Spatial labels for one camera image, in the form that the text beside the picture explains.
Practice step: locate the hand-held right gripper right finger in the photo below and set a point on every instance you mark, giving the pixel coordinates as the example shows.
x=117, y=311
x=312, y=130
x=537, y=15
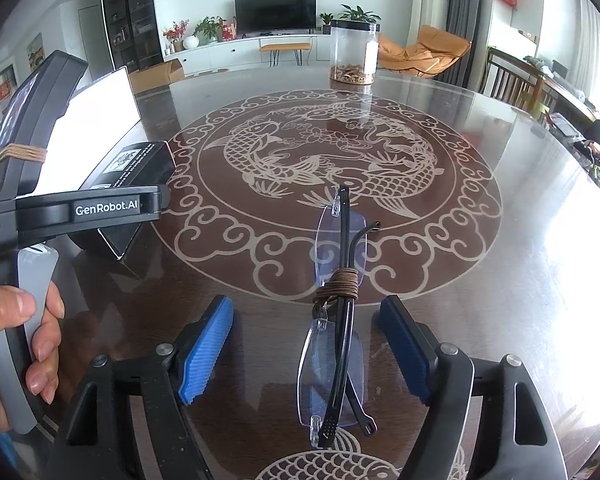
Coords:
x=405, y=350

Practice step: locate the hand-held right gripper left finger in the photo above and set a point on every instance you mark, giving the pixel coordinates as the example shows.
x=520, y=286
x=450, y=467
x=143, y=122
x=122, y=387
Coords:
x=205, y=355

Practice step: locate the rimless glasses with black arms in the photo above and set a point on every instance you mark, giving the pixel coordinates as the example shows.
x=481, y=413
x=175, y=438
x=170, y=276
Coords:
x=337, y=285

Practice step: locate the black box with white label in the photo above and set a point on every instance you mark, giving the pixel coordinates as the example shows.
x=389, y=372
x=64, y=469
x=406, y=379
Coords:
x=130, y=170

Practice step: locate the large white box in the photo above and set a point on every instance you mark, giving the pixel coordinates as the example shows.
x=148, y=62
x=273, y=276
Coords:
x=100, y=125

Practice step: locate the person's left hand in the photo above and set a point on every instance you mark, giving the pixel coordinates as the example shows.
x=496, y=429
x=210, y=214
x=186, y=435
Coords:
x=5, y=307

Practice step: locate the brown cardboard box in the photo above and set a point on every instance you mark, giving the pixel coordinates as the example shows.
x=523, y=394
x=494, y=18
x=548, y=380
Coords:
x=155, y=76

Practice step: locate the dark display cabinet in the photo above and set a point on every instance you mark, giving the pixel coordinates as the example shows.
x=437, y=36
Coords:
x=127, y=15

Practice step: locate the red flowers in vase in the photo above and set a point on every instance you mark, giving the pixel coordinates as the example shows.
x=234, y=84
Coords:
x=176, y=35

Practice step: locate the bushy green potted plant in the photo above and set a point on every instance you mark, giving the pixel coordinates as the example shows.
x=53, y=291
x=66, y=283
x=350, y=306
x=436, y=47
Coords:
x=209, y=29

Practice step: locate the white television cabinet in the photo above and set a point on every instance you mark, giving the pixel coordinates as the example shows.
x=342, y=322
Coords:
x=240, y=55

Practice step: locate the red decoration on cabinet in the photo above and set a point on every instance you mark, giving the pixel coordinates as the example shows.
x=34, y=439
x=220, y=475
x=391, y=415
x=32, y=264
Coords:
x=227, y=30

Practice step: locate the dark wooden chair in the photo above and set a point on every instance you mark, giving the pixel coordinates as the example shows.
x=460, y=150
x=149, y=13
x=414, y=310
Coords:
x=505, y=80

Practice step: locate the orange stool with thin legs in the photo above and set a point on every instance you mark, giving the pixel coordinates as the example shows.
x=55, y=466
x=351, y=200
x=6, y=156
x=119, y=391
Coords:
x=285, y=46

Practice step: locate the cluttered wooden sideboard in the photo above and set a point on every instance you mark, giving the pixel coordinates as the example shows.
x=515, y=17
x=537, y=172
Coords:
x=570, y=105

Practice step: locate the orange lounge chair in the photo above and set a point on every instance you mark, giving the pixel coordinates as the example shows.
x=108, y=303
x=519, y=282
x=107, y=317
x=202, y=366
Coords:
x=430, y=50

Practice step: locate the black television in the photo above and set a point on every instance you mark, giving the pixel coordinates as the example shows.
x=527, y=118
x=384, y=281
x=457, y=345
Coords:
x=275, y=12

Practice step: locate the clear jar with black lid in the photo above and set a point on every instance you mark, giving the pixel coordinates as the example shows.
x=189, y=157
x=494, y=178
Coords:
x=355, y=50

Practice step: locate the small green potted plant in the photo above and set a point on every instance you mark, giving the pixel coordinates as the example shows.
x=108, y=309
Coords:
x=326, y=22

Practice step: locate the large green potted plant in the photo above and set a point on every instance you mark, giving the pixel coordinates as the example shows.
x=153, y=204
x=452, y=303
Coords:
x=360, y=14

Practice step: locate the grey curtain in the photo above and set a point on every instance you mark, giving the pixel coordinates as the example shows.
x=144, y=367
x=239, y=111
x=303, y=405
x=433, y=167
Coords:
x=472, y=10

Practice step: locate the framed wall picture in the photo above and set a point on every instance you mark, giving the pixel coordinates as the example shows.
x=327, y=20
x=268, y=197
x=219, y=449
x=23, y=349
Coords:
x=35, y=51

